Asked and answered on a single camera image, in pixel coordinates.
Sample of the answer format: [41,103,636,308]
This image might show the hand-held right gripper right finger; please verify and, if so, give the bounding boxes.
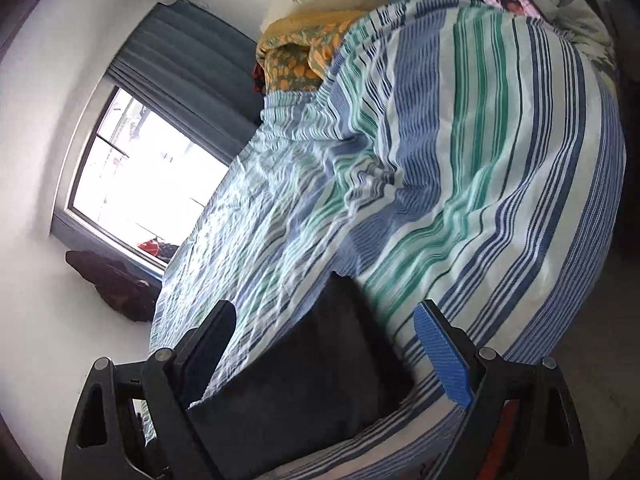
[414,300,583,480]

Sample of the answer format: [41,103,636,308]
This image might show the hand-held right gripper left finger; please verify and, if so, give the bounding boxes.
[62,300,237,480]

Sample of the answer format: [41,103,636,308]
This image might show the black pants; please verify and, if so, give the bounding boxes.
[187,271,416,461]

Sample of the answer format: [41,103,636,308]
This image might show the red fleece blanket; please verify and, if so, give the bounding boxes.
[477,400,522,480]

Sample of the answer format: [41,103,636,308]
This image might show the dark hanging clothes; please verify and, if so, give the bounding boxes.
[65,250,164,324]

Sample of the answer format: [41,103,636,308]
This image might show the red and dark garment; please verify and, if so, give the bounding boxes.
[136,240,174,264]

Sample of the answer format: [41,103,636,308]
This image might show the window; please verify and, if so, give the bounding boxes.
[50,77,236,281]

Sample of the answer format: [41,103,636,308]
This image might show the striped bed sheet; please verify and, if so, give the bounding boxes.
[140,0,628,480]

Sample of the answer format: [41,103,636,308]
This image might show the blue curtain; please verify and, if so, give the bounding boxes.
[110,2,266,167]

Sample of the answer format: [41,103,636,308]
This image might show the yellow floral blanket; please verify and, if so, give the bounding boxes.
[256,10,372,94]

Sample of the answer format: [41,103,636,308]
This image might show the white floral cloth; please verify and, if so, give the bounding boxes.
[547,0,618,78]

